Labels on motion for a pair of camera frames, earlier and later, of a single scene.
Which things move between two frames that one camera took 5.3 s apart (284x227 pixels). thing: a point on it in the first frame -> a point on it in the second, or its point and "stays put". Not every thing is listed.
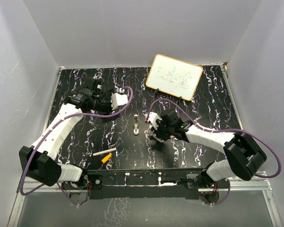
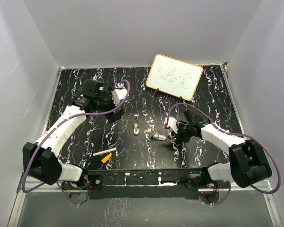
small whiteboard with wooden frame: x=176 y=77 stays put
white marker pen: x=106 y=151 stays put
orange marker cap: x=106 y=158 stays put
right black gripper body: x=164 y=132 -> x=184 y=132
